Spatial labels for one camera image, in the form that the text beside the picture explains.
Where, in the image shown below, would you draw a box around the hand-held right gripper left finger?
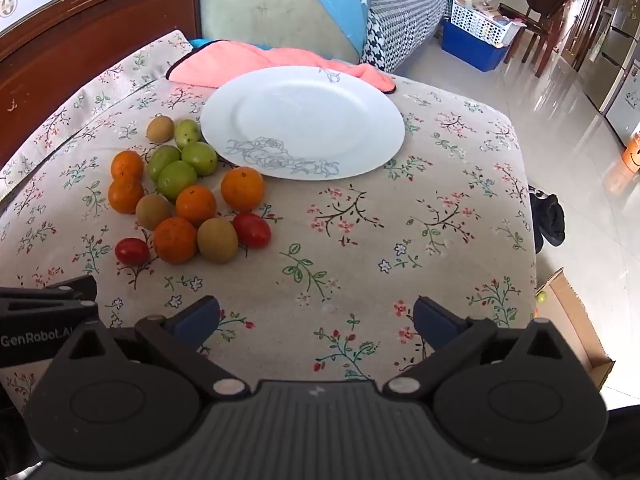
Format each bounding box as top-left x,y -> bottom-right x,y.
59,295 -> 252,402

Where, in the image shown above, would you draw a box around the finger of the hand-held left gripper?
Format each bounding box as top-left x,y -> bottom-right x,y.
0,274 -> 100,321

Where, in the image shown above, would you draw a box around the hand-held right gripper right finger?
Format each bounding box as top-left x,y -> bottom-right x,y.
381,296 -> 577,401

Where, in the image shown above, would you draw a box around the orange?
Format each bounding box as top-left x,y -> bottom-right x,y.
152,217 -> 198,265
220,166 -> 265,211
175,185 -> 217,227
108,177 -> 146,214
110,150 -> 145,181

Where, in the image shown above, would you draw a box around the brown kiwi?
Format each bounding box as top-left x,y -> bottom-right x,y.
197,217 -> 239,264
146,115 -> 175,143
135,195 -> 172,231

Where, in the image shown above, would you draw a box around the red cherry tomato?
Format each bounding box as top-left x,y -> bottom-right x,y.
232,212 -> 272,249
115,238 -> 150,267

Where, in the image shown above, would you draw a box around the white plate with flower print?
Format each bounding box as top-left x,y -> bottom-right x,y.
200,66 -> 406,181

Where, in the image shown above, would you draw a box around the floral printed cloth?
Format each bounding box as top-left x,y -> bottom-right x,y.
0,29 -> 540,401

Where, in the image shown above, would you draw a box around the brown cardboard box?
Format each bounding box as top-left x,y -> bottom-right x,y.
535,267 -> 616,393

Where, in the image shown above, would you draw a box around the black slippers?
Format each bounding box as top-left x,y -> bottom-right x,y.
529,187 -> 567,253

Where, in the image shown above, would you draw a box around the pink towel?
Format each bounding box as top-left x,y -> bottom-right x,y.
166,40 -> 398,95

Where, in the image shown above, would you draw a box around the orange smiley bucket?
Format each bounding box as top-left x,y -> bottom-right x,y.
620,132 -> 640,173

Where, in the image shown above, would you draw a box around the blue plastic bin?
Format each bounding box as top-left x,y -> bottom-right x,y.
441,20 -> 516,73

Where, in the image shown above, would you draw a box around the white refrigerator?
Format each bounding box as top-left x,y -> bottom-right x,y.
602,57 -> 640,145

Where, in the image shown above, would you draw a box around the white plastic basket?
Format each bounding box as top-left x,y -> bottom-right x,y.
451,0 -> 523,48

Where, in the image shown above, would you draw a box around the grey-green cushion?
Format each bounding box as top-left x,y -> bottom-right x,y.
200,0 -> 361,63

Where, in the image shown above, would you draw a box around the houndstooth sofa cover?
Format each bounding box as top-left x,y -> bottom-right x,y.
361,0 -> 453,73

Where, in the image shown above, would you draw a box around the silver refrigerator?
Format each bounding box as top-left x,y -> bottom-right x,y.
590,0 -> 640,113

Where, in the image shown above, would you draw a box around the brown wooden chair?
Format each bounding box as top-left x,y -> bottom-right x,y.
497,0 -> 573,78

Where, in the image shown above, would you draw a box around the brown wooden sofa frame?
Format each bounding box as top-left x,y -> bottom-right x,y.
0,0 -> 201,161

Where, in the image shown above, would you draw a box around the wooden door frame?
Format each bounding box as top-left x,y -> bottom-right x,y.
557,0 -> 618,73

